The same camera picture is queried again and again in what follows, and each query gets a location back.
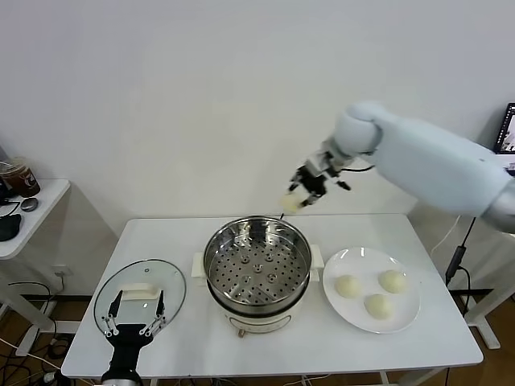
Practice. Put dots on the steel steamer basket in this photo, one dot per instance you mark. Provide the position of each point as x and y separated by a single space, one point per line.
257 277

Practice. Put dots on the glass pot lid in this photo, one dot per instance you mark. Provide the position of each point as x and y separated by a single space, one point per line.
169 281

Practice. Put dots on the white round plate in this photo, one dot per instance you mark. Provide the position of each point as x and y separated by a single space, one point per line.
350 313

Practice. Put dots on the white wall outlet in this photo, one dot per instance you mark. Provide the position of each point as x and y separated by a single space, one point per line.
60 268

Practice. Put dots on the white side table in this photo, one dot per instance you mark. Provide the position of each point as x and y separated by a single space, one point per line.
44 217

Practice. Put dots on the round dark grey disc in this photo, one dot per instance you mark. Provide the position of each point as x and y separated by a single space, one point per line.
30 204

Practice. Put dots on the open black laptop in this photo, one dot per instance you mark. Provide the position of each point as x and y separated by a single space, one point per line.
507 128

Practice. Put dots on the cream electric cooker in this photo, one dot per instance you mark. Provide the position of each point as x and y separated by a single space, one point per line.
257 321

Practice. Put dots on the white steamed baozi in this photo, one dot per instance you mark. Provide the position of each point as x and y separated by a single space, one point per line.
378 306
348 286
392 281
290 203

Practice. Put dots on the iced coffee plastic cup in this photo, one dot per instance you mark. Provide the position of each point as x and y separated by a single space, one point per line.
26 183

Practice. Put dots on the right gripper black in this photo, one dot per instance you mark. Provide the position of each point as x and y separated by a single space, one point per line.
316 177

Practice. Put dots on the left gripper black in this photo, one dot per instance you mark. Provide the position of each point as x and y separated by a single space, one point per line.
126 342

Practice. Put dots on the white desk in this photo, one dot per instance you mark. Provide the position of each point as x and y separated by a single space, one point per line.
489 335

